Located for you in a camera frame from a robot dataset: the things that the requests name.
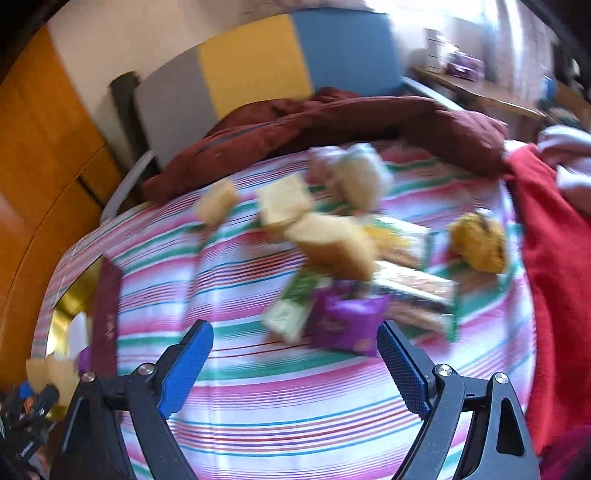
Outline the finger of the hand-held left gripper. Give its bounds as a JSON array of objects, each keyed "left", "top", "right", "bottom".
[{"left": 14, "top": 383, "right": 62, "bottom": 417}]

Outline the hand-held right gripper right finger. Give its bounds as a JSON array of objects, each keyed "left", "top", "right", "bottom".
[{"left": 377, "top": 320, "right": 542, "bottom": 480}]

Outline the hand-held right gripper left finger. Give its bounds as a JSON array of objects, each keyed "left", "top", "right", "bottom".
[{"left": 50, "top": 320, "right": 214, "bottom": 480}]

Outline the purple snack packet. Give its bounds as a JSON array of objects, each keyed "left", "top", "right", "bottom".
[{"left": 309, "top": 286, "right": 393, "bottom": 356}]

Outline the long green cracker packet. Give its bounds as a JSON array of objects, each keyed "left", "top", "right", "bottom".
[{"left": 373, "top": 261, "right": 462, "bottom": 342}]

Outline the maroon box with gold lining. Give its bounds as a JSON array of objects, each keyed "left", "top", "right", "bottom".
[{"left": 25, "top": 256, "right": 124, "bottom": 416}]

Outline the green white snack packet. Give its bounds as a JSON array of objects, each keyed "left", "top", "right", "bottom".
[{"left": 261, "top": 270, "right": 333, "bottom": 344}]

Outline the large yellow cake packet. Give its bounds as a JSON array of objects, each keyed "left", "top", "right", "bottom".
[{"left": 284, "top": 212, "right": 377, "bottom": 282}]

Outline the orange yellow snack packet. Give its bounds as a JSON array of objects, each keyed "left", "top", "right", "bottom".
[{"left": 448, "top": 210, "right": 509, "bottom": 275}]

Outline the square pale cake packet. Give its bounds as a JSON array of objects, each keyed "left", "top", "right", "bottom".
[{"left": 255, "top": 174, "right": 315, "bottom": 232}]

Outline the striped bedsheet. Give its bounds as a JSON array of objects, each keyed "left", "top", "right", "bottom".
[{"left": 34, "top": 143, "right": 540, "bottom": 480}]

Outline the green yellow cracker packet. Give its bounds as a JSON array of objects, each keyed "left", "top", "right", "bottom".
[{"left": 360, "top": 217, "right": 435, "bottom": 271}]

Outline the small yellow cake packet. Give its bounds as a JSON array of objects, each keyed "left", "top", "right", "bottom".
[{"left": 194, "top": 178, "right": 241, "bottom": 227}]

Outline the red blanket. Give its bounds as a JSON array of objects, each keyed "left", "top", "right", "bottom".
[{"left": 502, "top": 143, "right": 591, "bottom": 457}]

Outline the magenta cloth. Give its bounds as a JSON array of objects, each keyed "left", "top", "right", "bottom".
[{"left": 538, "top": 422, "right": 591, "bottom": 480}]

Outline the orange wooden wardrobe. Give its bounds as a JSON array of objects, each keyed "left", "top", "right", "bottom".
[{"left": 0, "top": 25, "right": 136, "bottom": 393}]

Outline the maroon padded jacket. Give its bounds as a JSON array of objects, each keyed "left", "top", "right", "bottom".
[{"left": 142, "top": 87, "right": 509, "bottom": 204}]

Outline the lavender cloth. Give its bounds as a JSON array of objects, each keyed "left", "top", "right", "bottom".
[{"left": 538, "top": 124, "right": 591, "bottom": 217}]

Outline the wooden desk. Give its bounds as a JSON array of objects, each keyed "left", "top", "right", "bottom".
[{"left": 411, "top": 65, "right": 549, "bottom": 139}]

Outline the grey yellow blue headboard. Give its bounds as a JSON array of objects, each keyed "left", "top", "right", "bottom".
[{"left": 134, "top": 11, "right": 403, "bottom": 171}]

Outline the purple box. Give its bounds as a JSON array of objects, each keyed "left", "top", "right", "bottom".
[{"left": 445, "top": 51, "right": 485, "bottom": 82}]

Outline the wooden cabinet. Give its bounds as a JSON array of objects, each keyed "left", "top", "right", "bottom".
[{"left": 554, "top": 78, "right": 591, "bottom": 127}]

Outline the white box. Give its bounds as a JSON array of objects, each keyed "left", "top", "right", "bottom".
[{"left": 425, "top": 28, "right": 448, "bottom": 71}]

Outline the pale curtain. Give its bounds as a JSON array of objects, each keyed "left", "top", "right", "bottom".
[{"left": 480, "top": 0, "right": 555, "bottom": 93}]

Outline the grey bed frame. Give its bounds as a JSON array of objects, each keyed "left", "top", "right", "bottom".
[{"left": 99, "top": 151, "right": 158, "bottom": 223}]

